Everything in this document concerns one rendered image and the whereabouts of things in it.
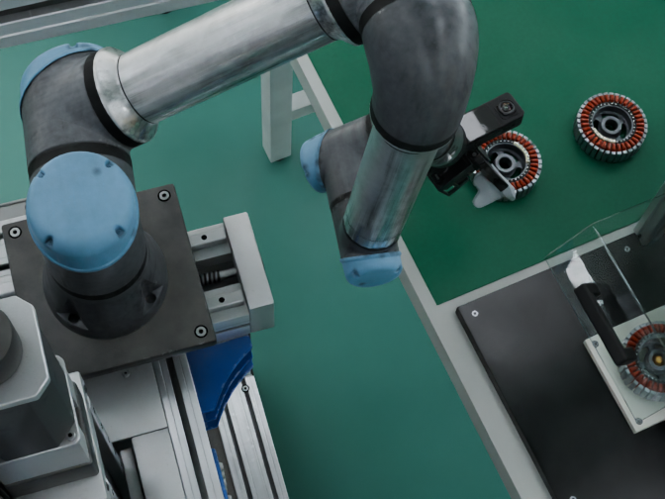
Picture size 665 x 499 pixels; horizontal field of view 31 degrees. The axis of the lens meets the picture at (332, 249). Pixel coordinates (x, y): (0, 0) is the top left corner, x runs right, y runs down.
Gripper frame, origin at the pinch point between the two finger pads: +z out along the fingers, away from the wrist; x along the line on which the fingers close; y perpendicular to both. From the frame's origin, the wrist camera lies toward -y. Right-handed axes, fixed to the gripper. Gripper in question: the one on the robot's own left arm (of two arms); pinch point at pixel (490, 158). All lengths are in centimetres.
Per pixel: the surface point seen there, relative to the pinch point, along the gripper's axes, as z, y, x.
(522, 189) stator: 5.3, -0.7, 5.4
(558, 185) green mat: 11.1, -5.0, 6.7
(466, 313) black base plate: -3.1, 15.8, 17.7
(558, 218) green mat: 9.5, -2.1, 11.3
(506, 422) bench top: -3.0, 20.0, 34.0
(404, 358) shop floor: 68, 47, 1
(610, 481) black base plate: -1, 13, 49
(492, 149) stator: 5.6, -0.5, -3.0
